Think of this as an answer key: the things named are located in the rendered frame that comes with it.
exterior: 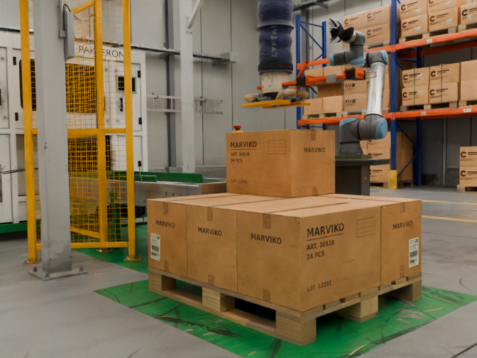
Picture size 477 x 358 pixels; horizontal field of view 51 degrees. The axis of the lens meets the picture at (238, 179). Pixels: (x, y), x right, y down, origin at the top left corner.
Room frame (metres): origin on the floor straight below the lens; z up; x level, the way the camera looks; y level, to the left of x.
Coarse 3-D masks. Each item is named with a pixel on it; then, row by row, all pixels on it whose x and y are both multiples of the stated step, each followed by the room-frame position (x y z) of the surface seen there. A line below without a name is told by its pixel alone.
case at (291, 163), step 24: (240, 144) 3.24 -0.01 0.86; (264, 144) 3.06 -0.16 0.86; (288, 144) 2.91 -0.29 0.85; (312, 144) 3.02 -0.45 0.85; (240, 168) 3.24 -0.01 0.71; (264, 168) 3.07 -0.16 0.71; (288, 168) 2.91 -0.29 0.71; (312, 168) 3.01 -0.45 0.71; (240, 192) 3.24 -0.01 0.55; (264, 192) 3.07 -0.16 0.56; (288, 192) 2.91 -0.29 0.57; (312, 192) 3.01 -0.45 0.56
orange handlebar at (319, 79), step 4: (360, 72) 2.76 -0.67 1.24; (320, 76) 2.95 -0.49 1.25; (324, 76) 2.93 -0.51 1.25; (336, 76) 2.86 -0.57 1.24; (340, 76) 2.84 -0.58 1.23; (308, 80) 3.01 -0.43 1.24; (312, 80) 2.99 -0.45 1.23; (316, 80) 2.97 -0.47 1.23; (320, 80) 2.96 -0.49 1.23; (324, 80) 2.98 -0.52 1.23; (284, 84) 3.16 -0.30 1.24; (288, 84) 3.13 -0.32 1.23; (292, 84) 3.11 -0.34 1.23; (260, 88) 3.32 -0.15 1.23; (292, 88) 3.41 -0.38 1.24; (296, 88) 3.44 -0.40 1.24
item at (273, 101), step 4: (256, 100) 3.23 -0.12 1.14; (268, 100) 3.12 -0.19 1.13; (272, 100) 3.10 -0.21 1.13; (276, 100) 3.05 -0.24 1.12; (280, 100) 3.04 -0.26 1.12; (284, 100) 3.06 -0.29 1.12; (288, 100) 3.09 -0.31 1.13; (244, 104) 3.26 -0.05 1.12; (248, 104) 3.23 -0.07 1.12; (252, 104) 3.21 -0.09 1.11; (256, 104) 3.18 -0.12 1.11; (260, 104) 3.16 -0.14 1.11; (264, 104) 3.14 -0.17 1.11; (268, 104) 3.15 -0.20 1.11; (272, 104) 3.15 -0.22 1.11; (276, 104) 3.15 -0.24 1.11
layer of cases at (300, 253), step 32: (160, 224) 2.83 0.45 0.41; (192, 224) 2.60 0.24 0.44; (224, 224) 2.41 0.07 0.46; (256, 224) 2.24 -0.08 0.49; (288, 224) 2.09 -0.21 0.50; (320, 224) 2.13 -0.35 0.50; (352, 224) 2.29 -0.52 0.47; (384, 224) 2.46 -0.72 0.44; (416, 224) 2.67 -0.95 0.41; (160, 256) 2.84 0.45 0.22; (192, 256) 2.61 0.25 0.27; (224, 256) 2.41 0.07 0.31; (256, 256) 2.24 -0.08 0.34; (288, 256) 2.09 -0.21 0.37; (320, 256) 2.13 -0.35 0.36; (352, 256) 2.29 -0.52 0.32; (384, 256) 2.46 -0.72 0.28; (416, 256) 2.67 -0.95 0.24; (224, 288) 2.41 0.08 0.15; (256, 288) 2.24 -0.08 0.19; (288, 288) 2.10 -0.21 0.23; (320, 288) 2.13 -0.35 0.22; (352, 288) 2.29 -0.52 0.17
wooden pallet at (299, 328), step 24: (168, 288) 2.86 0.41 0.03; (216, 288) 2.46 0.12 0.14; (384, 288) 2.46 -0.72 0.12; (408, 288) 2.66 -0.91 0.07; (216, 312) 2.46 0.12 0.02; (240, 312) 2.44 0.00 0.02; (288, 312) 2.09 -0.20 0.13; (312, 312) 2.09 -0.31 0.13; (336, 312) 2.43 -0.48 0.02; (360, 312) 2.33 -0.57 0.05; (288, 336) 2.10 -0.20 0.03; (312, 336) 2.09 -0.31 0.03
